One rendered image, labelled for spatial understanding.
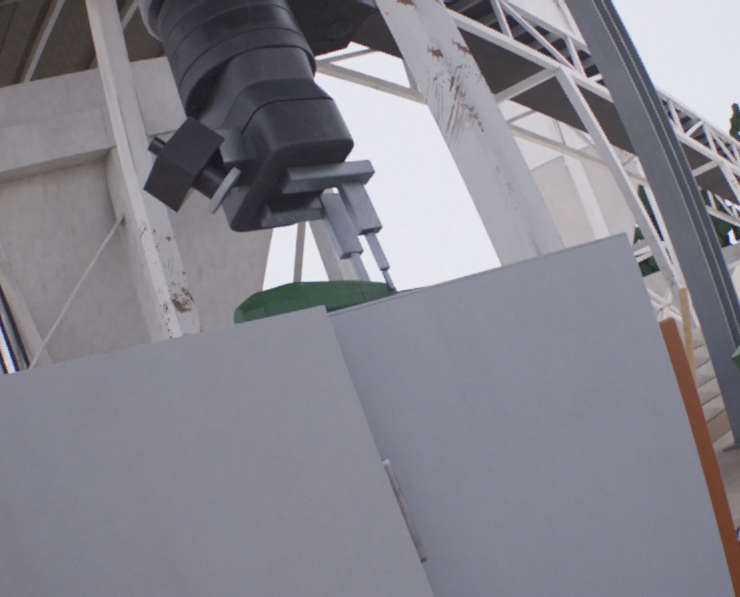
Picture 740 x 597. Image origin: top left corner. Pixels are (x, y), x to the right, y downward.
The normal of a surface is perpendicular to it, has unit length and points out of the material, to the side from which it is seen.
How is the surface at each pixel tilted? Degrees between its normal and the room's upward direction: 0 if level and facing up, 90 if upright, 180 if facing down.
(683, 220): 90
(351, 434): 90
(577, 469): 90
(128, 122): 93
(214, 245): 110
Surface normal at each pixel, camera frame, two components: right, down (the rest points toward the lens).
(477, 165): -0.79, 0.22
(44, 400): 0.65, -0.33
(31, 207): 0.58, 0.03
